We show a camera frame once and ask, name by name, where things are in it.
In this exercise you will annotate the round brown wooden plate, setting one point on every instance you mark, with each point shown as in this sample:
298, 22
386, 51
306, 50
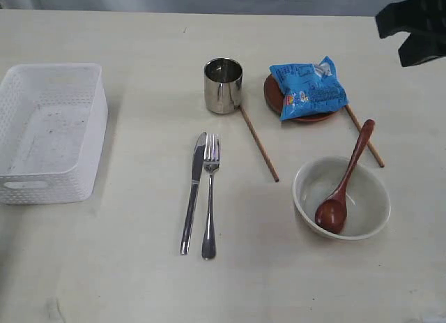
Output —
274, 99

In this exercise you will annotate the white perforated plastic basket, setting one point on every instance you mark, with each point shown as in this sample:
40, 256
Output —
53, 123

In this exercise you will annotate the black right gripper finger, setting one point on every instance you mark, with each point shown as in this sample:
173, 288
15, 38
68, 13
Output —
422, 47
419, 17

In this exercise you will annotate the white ceramic bowl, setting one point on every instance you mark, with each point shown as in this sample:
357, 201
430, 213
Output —
367, 200

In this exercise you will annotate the brown wooden chopstick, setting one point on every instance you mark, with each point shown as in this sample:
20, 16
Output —
259, 144
371, 147

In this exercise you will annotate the silver metal fork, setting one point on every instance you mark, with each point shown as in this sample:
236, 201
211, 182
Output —
211, 164

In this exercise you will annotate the brown wooden spoon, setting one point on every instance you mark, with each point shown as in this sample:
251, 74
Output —
332, 212

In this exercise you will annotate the shiny steel cup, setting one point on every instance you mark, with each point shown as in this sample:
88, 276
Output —
223, 79

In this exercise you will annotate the blue snack packet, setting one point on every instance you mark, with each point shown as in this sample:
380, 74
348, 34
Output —
309, 88

